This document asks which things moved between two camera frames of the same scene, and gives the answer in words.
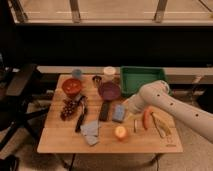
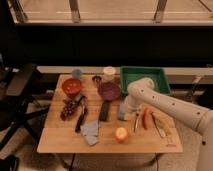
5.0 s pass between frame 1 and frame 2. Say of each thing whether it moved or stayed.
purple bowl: stayed
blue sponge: moved
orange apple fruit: stayed
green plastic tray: stayed
